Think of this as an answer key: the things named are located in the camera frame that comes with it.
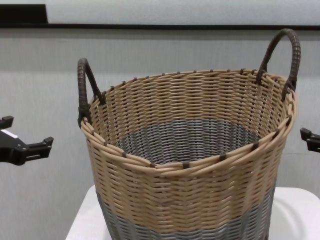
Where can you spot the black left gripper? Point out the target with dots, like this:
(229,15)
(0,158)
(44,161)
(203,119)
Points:
(10,150)

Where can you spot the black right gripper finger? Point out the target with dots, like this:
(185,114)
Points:
(312,142)

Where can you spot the tan grey brown woven basket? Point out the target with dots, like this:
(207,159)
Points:
(190,190)

